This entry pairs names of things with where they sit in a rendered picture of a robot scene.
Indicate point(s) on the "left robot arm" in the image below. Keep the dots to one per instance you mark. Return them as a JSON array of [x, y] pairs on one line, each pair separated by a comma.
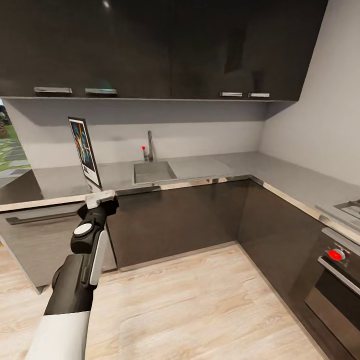
[[63, 330]]

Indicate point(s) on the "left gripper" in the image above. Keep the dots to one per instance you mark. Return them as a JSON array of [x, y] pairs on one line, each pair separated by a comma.
[[106, 208]]

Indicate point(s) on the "cabinet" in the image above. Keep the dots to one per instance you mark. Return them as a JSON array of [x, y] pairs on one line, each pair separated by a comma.
[[242, 50], [85, 50]]

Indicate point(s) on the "fixed window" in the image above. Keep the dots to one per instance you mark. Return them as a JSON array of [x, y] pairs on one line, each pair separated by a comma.
[[13, 160]]

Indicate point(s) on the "poster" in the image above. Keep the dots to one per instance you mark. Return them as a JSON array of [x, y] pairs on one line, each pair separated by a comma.
[[81, 139]]

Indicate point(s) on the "burner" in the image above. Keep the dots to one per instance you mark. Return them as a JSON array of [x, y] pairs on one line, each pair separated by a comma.
[[346, 210]]

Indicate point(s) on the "dishwasher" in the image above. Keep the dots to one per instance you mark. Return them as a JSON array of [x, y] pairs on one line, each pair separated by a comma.
[[40, 238]]

